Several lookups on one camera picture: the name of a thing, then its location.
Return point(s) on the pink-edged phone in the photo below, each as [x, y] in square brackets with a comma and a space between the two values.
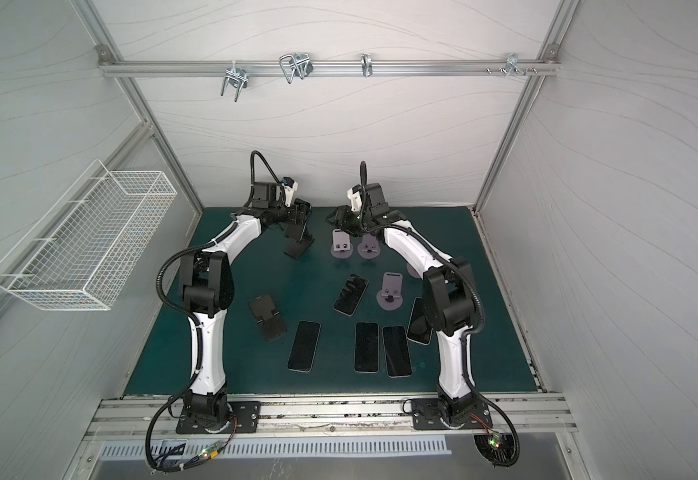
[351, 295]

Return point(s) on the black stand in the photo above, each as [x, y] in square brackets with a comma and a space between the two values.
[296, 249]
[268, 317]

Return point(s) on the black stand back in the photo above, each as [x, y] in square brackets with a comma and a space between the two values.
[296, 249]

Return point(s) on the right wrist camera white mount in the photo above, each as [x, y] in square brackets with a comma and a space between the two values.
[355, 197]

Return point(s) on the metal U-bolt clamp centre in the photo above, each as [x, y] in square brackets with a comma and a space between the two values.
[296, 65]

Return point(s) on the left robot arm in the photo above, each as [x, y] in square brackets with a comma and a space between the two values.
[206, 289]

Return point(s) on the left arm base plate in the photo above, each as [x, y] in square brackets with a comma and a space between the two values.
[244, 415]

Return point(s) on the slotted cable duct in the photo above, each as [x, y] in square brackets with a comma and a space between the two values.
[288, 447]

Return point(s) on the white wire basket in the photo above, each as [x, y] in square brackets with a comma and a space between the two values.
[79, 255]

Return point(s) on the metal U-bolt clamp left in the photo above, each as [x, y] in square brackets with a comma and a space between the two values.
[235, 80]

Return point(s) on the metal clamp small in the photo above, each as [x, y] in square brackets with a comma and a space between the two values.
[366, 65]

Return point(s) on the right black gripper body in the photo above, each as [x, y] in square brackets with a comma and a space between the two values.
[351, 220]

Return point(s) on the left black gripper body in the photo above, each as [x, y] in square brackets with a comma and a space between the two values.
[280, 212]

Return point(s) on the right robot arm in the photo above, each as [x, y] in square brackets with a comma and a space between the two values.
[452, 306]

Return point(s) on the metal bracket right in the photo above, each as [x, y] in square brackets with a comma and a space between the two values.
[511, 67]

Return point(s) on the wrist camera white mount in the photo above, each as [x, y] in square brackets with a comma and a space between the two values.
[355, 197]
[290, 187]

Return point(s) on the aluminium cross rail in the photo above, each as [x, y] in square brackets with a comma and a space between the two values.
[322, 68]

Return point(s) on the purple-edged phone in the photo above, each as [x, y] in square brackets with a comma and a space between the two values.
[397, 354]

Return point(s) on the teal-edged phone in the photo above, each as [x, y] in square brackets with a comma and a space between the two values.
[366, 353]

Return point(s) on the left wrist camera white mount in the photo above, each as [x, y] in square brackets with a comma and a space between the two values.
[290, 187]

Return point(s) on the purple stand front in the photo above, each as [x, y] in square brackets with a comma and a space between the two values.
[413, 272]

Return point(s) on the black stand left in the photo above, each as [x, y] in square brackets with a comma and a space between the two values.
[268, 317]

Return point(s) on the metal u-bolt clamp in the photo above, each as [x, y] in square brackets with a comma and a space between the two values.
[235, 80]
[296, 65]

